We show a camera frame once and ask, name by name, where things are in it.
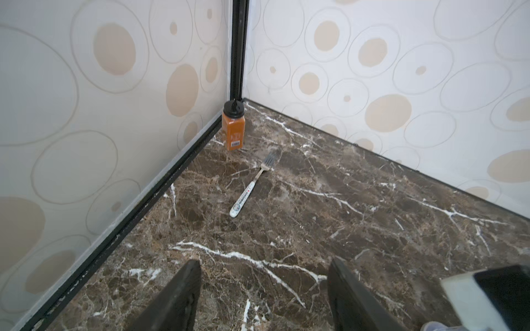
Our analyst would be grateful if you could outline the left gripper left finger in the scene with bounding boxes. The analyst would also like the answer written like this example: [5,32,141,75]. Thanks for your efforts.
[128,259,202,331]

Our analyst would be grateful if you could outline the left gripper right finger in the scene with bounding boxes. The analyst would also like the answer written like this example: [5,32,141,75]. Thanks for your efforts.
[327,258,404,331]

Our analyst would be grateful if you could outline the white small utensil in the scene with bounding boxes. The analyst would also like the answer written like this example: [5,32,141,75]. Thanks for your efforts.
[229,150,277,218]

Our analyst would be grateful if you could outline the small amber bottle black cap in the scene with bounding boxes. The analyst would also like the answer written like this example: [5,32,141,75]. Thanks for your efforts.
[222,100,246,151]

